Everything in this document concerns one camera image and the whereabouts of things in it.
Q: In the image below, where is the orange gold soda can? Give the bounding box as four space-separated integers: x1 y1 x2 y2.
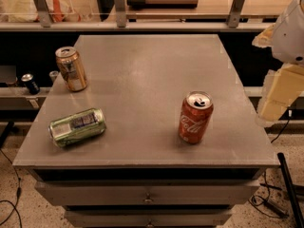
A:
55 47 87 92

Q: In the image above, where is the blue soda can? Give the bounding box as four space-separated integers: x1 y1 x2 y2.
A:
21 73 40 95

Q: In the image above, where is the small silver can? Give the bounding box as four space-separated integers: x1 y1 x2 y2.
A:
48 70 59 82

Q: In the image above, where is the grey drawer cabinet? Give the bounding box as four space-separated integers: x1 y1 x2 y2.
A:
14 34 278 228

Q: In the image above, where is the black cable left floor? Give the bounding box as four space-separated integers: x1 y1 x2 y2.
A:
0 149 24 228

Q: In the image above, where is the middle metal shelf bracket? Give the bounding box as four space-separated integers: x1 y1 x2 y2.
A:
114 0 126 28

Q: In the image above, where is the upper grey drawer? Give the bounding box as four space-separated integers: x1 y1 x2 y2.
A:
35 180 259 206

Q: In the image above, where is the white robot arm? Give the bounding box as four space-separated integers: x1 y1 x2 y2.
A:
252 0 304 127

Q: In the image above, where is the red Coca-Cola can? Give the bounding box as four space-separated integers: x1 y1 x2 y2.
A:
179 91 214 144

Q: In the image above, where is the black cable floor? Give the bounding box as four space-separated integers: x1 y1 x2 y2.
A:
0 149 24 228
248 109 293 219

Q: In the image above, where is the black pole right floor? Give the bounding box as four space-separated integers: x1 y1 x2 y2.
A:
277 153 304 228

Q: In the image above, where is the black cable right floor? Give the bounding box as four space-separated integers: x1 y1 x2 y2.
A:
248 109 293 219

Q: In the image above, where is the right metal shelf bracket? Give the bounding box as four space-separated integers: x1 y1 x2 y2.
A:
226 0 245 29

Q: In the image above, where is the grey drawer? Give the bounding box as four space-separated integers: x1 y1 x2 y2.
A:
65 210 232 228
35 180 259 206

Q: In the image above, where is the clear acrylic box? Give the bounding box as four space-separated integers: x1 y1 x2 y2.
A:
0 0 99 23

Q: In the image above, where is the lower grey drawer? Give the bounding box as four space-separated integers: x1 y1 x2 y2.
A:
65 210 232 228

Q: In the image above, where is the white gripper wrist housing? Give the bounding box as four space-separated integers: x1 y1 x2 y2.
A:
252 3 304 127

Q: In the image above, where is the green soda can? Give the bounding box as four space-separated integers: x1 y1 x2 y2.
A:
48 108 106 147

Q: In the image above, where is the left metal shelf bracket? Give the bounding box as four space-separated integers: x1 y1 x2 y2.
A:
33 0 53 28

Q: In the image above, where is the metal shelf bracket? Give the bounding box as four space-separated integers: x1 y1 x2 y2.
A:
33 0 53 28
226 0 245 29
114 0 126 28

